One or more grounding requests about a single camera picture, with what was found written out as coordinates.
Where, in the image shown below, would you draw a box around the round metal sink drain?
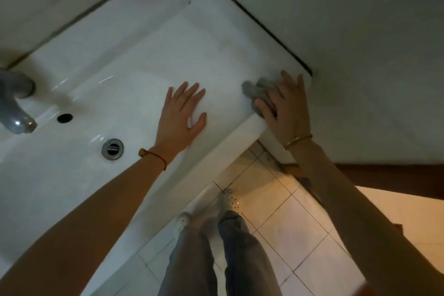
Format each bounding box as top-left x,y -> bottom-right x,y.
102,139 -> 124,160

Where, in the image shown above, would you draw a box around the person's right hand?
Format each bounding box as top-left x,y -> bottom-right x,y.
254,70 -> 312,147

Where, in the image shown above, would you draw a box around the person's right forearm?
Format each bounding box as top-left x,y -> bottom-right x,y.
286,138 -> 444,296

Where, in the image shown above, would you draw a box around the white ceramic sink basin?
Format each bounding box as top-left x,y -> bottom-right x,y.
0,0 -> 314,296

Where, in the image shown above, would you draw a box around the grey trousers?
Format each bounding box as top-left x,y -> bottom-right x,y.
158,211 -> 283,296

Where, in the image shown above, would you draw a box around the red string bracelet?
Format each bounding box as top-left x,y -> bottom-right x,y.
138,148 -> 168,171

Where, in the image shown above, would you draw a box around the grey cleaning cloth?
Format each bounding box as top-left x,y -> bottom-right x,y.
241,78 -> 278,117

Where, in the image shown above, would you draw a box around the white perforated shoe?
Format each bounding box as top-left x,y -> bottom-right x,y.
174,212 -> 193,234
219,189 -> 242,213

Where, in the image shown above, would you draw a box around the thin gold bangle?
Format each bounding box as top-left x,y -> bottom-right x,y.
283,134 -> 313,151

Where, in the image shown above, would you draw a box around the person's left forearm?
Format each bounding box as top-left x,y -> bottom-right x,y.
0,149 -> 177,296

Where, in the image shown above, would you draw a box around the person's left hand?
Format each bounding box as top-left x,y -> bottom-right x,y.
153,81 -> 207,165

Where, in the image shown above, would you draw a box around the grey metal faucet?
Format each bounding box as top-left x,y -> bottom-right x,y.
0,68 -> 38,134

